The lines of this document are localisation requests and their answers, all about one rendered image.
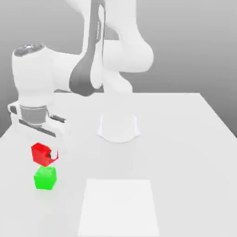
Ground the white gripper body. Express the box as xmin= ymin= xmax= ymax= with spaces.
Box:
xmin=12 ymin=118 xmax=71 ymax=143

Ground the small red cube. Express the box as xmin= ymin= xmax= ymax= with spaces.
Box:
xmin=31 ymin=142 xmax=59 ymax=167

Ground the small green cube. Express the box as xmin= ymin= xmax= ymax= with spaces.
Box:
xmin=33 ymin=165 xmax=57 ymax=190

